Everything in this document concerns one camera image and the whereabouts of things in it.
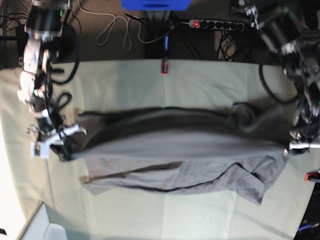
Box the red clamp edge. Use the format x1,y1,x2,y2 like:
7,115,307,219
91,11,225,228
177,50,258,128
304,171,320,184
18,56,25,68

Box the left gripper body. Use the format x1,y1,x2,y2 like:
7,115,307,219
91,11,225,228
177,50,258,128
284,124,320,156

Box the red clamp top centre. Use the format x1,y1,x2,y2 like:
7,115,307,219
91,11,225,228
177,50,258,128
160,59,169,75

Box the dark grey t-shirt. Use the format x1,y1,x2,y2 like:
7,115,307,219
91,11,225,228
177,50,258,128
68,103,293,205

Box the pale green table cloth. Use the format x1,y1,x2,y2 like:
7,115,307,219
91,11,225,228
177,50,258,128
0,60,320,240

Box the white power strip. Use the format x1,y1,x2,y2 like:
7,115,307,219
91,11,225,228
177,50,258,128
188,19,246,32

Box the white cable on floor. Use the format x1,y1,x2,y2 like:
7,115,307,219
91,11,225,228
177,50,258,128
77,0,166,52

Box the red clamp left edge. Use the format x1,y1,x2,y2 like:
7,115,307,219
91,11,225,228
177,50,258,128
18,56,25,68

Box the grey plastic bin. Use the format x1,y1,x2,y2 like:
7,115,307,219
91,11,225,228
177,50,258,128
16,201,68,240

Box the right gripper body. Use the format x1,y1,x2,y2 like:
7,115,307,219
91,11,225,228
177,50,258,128
26,120,87,146

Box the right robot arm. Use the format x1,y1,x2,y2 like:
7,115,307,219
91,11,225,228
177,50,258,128
17,0,86,162

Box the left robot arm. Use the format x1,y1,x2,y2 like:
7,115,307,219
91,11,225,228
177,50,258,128
229,0,320,155

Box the red clamp right edge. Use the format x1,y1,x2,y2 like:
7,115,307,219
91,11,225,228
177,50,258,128
304,171,320,184

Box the blue plastic box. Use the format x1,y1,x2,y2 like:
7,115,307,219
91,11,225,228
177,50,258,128
121,0,192,11

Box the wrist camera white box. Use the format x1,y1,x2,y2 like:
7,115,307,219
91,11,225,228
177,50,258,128
30,141,50,159

